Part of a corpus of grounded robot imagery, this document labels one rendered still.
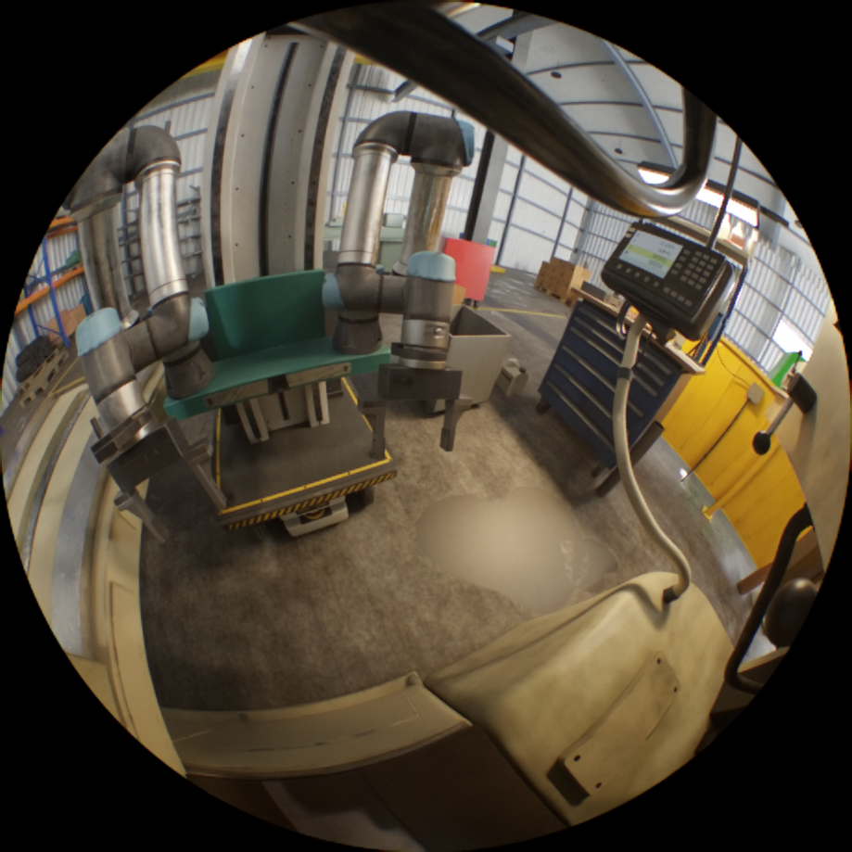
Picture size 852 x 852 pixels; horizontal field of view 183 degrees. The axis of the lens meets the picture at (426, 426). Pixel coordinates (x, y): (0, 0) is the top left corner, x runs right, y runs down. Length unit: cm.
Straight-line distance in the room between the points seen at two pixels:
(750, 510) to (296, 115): 346
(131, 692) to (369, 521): 107
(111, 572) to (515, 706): 74
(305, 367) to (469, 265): 330
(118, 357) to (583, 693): 89
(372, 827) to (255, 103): 146
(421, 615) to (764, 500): 277
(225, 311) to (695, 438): 303
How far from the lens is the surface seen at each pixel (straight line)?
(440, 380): 43
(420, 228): 65
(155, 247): 54
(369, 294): 49
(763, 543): 313
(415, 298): 40
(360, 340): 73
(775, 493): 292
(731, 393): 266
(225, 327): 82
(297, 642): 112
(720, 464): 279
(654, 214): 18
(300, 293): 80
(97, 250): 66
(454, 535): 122
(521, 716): 56
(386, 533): 118
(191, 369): 74
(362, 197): 55
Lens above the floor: 108
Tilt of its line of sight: 42 degrees down
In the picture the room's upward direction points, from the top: 12 degrees clockwise
